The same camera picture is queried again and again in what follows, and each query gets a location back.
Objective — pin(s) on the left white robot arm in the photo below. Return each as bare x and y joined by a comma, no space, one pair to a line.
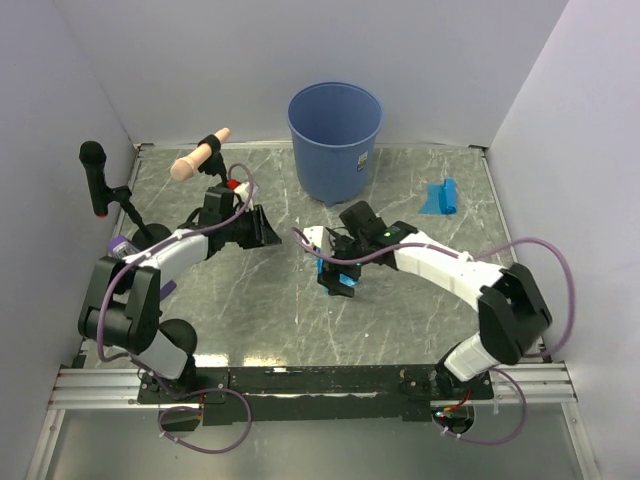
121,308

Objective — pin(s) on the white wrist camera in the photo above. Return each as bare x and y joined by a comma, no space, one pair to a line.
318,238
241,190

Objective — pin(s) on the purple microphone on stand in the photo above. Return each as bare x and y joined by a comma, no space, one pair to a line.
181,334

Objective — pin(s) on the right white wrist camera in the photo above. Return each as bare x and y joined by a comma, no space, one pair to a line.
318,238

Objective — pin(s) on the blue plastic trash bin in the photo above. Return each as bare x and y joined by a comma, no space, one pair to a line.
333,128

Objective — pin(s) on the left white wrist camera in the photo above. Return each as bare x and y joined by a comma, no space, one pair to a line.
241,190

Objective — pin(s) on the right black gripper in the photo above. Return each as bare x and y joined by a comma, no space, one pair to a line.
338,242

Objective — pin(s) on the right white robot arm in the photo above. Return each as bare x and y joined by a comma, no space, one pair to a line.
512,313

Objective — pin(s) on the blue trash bag roll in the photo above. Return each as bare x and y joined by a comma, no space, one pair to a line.
441,199

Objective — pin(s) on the purple clear box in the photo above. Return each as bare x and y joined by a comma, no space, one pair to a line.
120,247

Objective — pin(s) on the black microphone on stand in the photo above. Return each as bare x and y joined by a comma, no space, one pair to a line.
93,159

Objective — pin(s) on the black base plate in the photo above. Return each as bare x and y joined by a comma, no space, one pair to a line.
298,393

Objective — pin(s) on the aluminium rail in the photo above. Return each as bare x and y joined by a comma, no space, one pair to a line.
115,389

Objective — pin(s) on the beige microphone on stand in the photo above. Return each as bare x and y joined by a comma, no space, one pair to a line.
187,166

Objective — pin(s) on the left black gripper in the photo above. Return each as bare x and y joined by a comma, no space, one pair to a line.
262,231

